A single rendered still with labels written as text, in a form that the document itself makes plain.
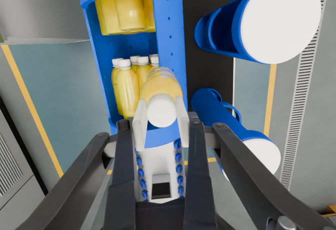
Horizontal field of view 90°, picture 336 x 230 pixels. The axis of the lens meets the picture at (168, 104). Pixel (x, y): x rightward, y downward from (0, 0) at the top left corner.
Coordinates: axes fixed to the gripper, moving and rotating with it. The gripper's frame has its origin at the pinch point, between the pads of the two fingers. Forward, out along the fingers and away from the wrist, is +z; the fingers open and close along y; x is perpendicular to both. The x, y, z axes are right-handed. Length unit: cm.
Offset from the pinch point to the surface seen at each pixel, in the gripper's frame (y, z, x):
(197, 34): 31, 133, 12
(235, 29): 28, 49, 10
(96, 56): -19.4, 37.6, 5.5
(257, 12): 34, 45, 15
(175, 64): 4.2, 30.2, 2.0
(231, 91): 64, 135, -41
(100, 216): -38, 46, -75
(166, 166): -2, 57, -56
